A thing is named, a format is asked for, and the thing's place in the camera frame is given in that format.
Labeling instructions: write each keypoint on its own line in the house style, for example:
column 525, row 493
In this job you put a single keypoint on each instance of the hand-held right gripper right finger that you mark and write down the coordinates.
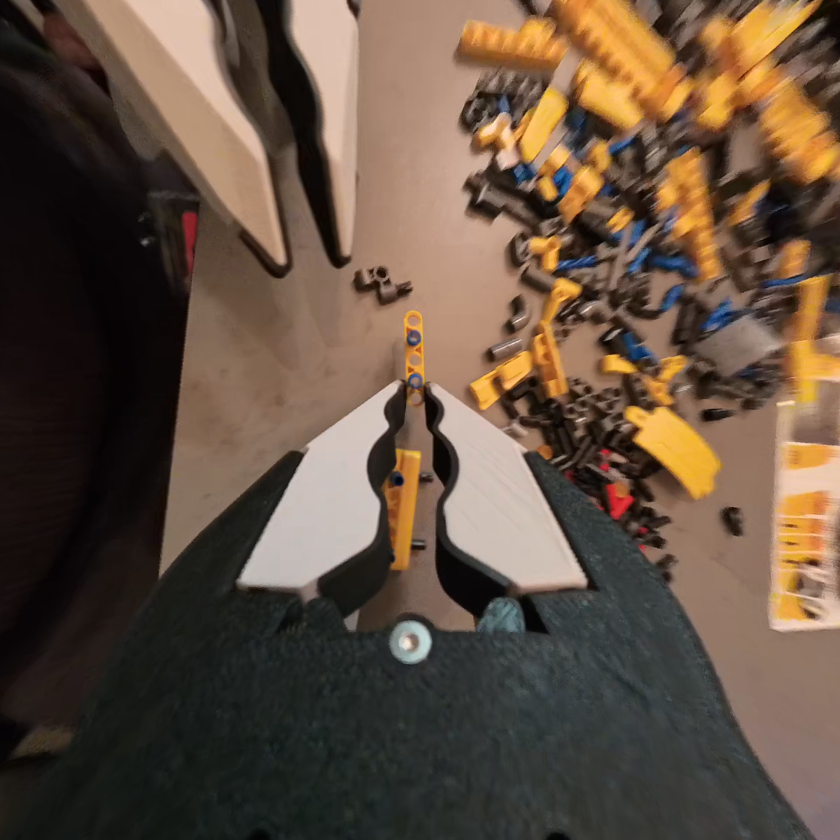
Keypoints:
column 505, row 525

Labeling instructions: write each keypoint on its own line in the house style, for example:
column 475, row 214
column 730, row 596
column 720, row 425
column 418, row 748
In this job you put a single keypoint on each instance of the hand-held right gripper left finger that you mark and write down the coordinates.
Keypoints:
column 321, row 518

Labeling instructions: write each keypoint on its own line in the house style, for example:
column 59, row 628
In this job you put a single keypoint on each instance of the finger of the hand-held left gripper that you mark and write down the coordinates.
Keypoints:
column 338, row 98
column 190, row 98

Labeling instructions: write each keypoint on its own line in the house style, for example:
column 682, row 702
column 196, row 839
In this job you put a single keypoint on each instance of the yellow thin holed beam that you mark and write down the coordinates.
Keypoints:
column 415, row 348

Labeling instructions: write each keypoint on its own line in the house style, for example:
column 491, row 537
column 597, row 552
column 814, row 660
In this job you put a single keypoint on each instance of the yellow beam assembly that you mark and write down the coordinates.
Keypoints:
column 408, row 499

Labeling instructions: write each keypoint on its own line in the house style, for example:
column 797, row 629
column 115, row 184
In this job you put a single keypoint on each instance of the red black object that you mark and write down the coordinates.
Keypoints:
column 187, row 236

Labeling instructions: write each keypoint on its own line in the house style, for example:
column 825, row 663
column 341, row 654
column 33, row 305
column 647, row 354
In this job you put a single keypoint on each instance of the pile of toy building pieces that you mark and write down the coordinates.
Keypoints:
column 676, row 446

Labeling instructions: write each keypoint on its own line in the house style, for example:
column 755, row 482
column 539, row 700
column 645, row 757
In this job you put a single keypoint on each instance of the grey connector with black pin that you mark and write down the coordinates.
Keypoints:
column 384, row 282

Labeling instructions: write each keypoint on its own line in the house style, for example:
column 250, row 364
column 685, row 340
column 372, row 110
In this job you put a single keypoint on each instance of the short black pin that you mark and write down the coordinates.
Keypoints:
column 732, row 520

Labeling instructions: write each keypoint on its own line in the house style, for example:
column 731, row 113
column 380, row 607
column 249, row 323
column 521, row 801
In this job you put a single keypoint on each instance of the long black pin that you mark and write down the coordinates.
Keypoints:
column 715, row 415

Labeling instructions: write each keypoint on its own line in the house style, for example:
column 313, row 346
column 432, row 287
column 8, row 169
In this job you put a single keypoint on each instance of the yellow grey sticker sheet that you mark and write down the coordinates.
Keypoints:
column 804, row 525

